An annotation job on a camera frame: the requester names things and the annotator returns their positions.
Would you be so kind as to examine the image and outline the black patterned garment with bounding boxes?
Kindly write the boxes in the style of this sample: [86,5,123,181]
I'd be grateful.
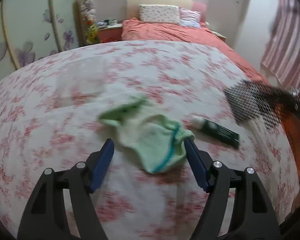
[223,80,298,129]

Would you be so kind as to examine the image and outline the floral pink white tablecloth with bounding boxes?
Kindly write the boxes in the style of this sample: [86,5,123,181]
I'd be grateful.
[0,39,300,240]

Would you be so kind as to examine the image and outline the dark green tube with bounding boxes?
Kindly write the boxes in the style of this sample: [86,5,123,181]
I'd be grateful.
[191,115,239,149]

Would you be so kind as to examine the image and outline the light green sock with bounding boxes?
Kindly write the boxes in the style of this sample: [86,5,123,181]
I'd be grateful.
[98,95,194,174]

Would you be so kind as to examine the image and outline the pink striped curtain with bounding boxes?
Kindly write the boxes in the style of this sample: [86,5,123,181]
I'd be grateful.
[261,0,300,88]

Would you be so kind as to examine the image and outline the glass sliding wardrobe doors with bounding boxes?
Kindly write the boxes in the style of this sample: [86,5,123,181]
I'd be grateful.
[0,0,79,80]

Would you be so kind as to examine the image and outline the pink striped pillow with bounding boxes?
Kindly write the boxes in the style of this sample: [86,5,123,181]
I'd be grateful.
[179,8,202,28]

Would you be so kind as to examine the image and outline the bed with coral duvet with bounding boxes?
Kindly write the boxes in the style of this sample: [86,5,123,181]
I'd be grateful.
[121,18,269,85]

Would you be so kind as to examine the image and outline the white floral pillow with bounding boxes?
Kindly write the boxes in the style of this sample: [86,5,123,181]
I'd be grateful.
[139,4,180,25]

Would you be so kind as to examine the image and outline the beige pink headboard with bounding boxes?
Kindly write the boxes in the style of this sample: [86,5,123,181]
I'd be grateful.
[126,0,207,23]

